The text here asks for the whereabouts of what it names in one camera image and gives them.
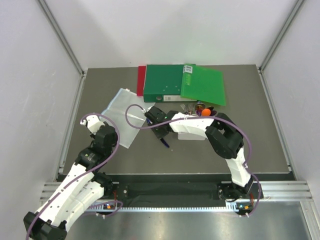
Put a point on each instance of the silver spoon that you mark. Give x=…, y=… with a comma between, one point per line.
x=199, y=107

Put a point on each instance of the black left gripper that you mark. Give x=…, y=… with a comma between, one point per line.
x=116, y=138

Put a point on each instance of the grey slotted cable duct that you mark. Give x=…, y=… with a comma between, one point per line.
x=227, y=207

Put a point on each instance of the orange plastic spoon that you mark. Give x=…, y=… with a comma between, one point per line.
x=206, y=112

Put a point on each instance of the red folder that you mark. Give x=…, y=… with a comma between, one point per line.
x=141, y=75

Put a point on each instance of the clear mesh zip pouch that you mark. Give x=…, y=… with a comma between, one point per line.
x=116, y=112

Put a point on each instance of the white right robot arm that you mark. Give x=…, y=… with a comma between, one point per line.
x=226, y=141

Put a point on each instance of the dark green ring binder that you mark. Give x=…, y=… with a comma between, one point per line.
x=163, y=83

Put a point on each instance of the dark blue table knife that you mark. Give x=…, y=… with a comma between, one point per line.
x=165, y=143

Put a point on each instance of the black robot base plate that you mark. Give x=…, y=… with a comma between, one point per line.
x=159, y=192

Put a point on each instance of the white divided plastic container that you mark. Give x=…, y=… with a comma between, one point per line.
x=185, y=136

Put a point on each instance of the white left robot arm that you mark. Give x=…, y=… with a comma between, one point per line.
x=83, y=185

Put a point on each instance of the light green plastic folder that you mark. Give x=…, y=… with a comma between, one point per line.
x=203, y=84

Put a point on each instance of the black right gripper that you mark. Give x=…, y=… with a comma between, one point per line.
x=159, y=136

